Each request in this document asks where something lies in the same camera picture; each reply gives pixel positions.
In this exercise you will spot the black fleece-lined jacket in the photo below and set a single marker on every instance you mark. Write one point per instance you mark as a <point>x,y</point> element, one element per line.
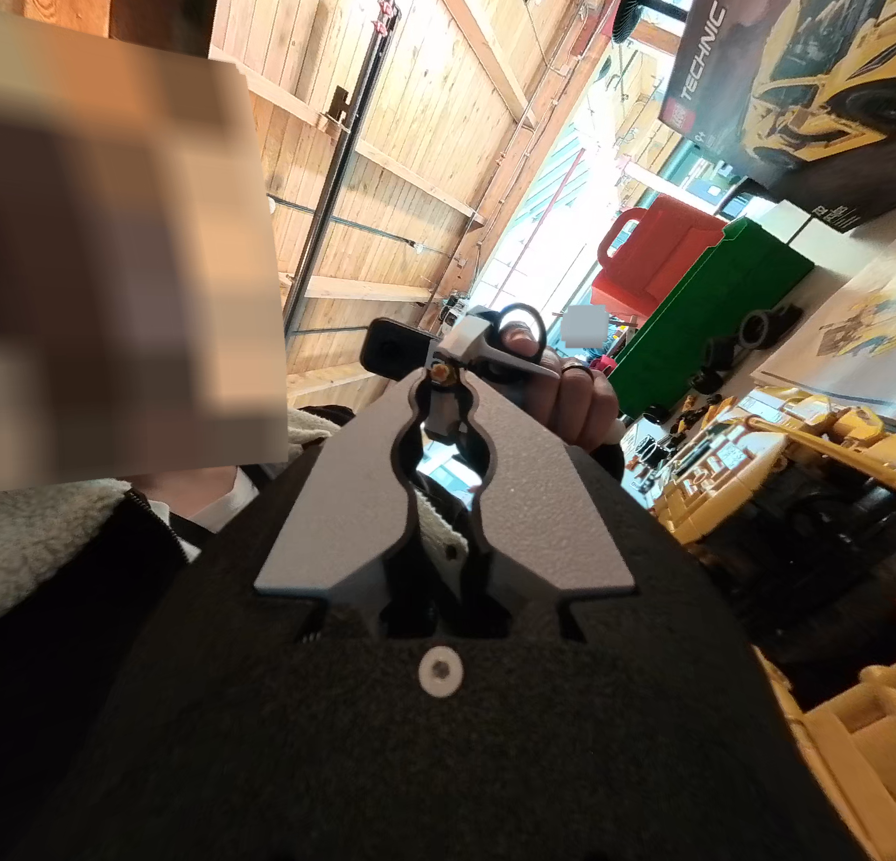
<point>70,630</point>

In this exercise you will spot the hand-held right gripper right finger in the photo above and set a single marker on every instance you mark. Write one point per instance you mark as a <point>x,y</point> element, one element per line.
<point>553,518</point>

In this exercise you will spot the red plastic carry case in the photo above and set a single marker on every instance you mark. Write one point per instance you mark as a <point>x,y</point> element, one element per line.
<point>658,259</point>

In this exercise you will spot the yellow pin connector piece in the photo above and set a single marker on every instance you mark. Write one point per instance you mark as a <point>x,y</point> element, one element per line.
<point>441,371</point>

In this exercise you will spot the black toy tire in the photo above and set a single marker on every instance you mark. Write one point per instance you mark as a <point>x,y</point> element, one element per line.
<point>707,383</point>
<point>717,357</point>
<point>656,413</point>
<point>759,329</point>

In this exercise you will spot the black wheel hub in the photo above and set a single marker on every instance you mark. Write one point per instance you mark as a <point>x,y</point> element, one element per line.
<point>647,451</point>

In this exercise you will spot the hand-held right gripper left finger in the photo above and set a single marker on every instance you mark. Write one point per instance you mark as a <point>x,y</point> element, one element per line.
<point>329,518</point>

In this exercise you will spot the yellow brick car model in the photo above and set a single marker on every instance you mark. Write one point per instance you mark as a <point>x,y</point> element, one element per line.
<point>735,455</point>

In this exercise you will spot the light grey hoodie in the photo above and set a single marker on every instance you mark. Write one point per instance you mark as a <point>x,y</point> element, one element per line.
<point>224,507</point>

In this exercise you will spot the pile of yellow black pieces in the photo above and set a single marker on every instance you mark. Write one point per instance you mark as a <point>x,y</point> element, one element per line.
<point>689,413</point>

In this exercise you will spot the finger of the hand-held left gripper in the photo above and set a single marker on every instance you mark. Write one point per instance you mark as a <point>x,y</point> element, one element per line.
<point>443,416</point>
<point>465,339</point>

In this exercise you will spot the green plastic bin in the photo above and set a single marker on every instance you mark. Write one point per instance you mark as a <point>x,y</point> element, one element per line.
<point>714,301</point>

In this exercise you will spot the instruction booklet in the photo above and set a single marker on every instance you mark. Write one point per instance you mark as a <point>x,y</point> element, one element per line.
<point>840,329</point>

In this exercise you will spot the brick set box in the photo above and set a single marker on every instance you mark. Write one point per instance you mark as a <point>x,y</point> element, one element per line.
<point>805,69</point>

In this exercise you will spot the white ceiling device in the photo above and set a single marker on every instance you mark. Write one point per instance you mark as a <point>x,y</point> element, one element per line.
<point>451,308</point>

